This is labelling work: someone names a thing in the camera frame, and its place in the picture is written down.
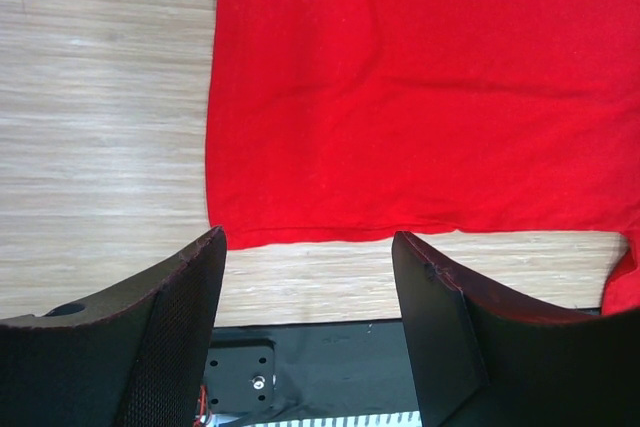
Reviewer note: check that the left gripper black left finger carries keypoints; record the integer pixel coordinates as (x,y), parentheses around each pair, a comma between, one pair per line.
(132,354)

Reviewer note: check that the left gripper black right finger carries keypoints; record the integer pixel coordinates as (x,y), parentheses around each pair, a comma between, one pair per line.
(484,354)

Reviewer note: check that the red t shirt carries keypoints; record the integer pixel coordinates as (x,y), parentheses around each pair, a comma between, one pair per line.
(352,120)

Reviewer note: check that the white slotted cable duct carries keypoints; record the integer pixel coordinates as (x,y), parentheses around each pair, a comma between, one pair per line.
(398,419)

